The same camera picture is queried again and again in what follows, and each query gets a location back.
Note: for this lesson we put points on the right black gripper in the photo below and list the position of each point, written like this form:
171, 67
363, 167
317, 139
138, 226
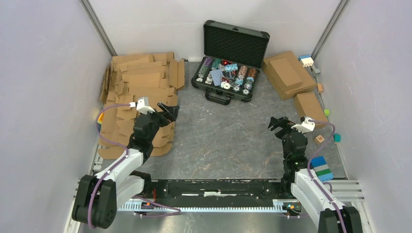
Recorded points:
284, 123

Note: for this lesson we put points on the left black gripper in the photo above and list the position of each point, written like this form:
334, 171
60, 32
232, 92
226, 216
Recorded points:
171, 113

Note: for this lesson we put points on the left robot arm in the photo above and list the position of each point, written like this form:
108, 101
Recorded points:
99, 196

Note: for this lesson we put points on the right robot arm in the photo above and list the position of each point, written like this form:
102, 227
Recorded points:
302, 179

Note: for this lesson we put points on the small folded cardboard box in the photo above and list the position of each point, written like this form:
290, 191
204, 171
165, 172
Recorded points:
307, 105

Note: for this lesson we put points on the large folded cardboard box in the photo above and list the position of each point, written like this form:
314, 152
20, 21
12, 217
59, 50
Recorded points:
308, 83

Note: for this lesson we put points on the top folded cardboard box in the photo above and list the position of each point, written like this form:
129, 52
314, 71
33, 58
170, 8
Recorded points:
285, 74

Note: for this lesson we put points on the wooden letter H cube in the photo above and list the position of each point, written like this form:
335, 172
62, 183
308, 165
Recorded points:
319, 139

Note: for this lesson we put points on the green cube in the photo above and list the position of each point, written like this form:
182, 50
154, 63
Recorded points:
326, 112

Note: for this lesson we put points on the small wooden cube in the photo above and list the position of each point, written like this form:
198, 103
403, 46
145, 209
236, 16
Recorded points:
320, 88

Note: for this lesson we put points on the blue green stacked blocks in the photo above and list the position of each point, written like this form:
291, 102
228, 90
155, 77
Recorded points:
321, 169

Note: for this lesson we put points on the teal cube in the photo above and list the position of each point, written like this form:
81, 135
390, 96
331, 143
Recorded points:
337, 138

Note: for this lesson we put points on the grey toy block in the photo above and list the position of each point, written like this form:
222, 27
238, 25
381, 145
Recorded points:
316, 72

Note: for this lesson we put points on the blue white toy block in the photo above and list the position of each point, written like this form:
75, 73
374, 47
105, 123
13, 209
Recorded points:
306, 60

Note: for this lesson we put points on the orange yellow block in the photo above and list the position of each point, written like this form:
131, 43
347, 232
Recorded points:
99, 121

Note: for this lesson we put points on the black poker chip case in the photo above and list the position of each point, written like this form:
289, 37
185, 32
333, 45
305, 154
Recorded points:
230, 68

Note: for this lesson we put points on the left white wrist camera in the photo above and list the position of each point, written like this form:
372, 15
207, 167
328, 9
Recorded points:
142, 106

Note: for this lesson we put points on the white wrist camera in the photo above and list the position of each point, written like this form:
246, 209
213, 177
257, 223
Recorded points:
307, 125
142, 106

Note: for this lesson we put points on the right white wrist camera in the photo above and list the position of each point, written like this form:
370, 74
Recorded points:
307, 125

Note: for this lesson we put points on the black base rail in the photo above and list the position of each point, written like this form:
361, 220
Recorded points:
216, 192

